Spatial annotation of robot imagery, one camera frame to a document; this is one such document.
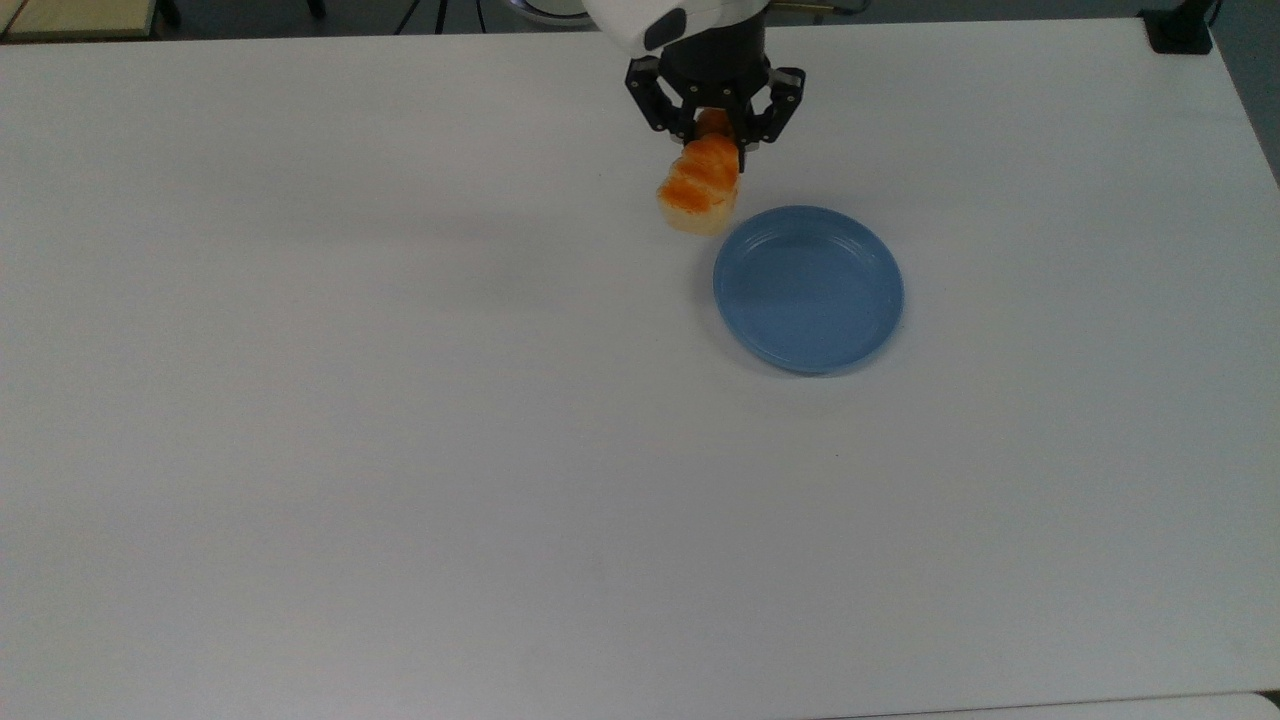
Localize black tripod legs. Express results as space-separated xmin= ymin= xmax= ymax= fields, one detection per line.
xmin=395 ymin=0 xmax=489 ymax=36

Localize silver round base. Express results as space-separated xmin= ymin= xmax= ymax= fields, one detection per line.
xmin=503 ymin=0 xmax=593 ymax=28

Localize bread with orange glaze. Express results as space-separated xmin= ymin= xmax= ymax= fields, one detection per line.
xmin=655 ymin=108 xmax=742 ymax=238

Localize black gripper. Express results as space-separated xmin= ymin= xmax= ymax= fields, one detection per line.
xmin=625 ymin=20 xmax=807 ymax=175

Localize beige wooden table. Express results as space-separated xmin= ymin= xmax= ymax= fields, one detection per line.
xmin=0 ymin=0 xmax=161 ymax=43

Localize blue round plate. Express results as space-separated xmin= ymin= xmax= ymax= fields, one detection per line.
xmin=712 ymin=205 xmax=906 ymax=377

